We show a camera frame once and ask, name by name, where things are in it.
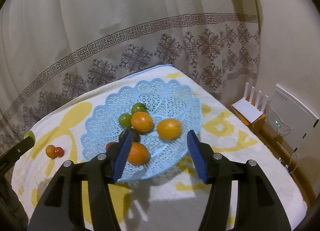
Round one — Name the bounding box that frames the green tomato with stem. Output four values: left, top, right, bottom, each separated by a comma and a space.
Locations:
23, 131, 36, 141

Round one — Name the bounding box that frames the small orange tomato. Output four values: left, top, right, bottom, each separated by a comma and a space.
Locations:
46, 144, 56, 159

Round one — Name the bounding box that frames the red cherry tomato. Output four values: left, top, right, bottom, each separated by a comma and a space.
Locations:
54, 146, 65, 158

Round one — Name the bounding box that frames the small red tomato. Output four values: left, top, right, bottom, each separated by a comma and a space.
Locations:
105, 142, 116, 151

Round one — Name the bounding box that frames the large orange mandarin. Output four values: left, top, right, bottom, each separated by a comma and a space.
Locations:
127, 142, 150, 166

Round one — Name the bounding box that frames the dark brown avocado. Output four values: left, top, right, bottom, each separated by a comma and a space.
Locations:
118, 128, 140, 143

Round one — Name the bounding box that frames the small green tomato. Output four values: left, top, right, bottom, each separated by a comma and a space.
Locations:
118, 113, 132, 128

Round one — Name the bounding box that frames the large orange tomato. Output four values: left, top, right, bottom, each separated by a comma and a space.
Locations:
157, 118, 182, 140

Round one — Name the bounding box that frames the light blue lattice basket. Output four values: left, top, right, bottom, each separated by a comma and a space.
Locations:
81, 78, 202, 182

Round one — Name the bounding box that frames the large green tomato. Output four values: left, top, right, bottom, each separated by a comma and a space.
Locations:
131, 102, 148, 115

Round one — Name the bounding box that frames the orange wooden stool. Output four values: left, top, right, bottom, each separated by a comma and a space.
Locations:
229, 104, 267, 134

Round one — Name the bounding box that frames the white wifi router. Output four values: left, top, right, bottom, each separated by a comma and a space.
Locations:
231, 82, 269, 123

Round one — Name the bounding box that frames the patterned beige curtain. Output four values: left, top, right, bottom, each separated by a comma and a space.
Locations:
1, 0, 260, 152

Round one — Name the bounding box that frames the white cable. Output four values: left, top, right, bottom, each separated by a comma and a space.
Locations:
274, 118, 299, 174

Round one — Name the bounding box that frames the white wall panel box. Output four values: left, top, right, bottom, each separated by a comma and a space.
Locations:
266, 84, 319, 151

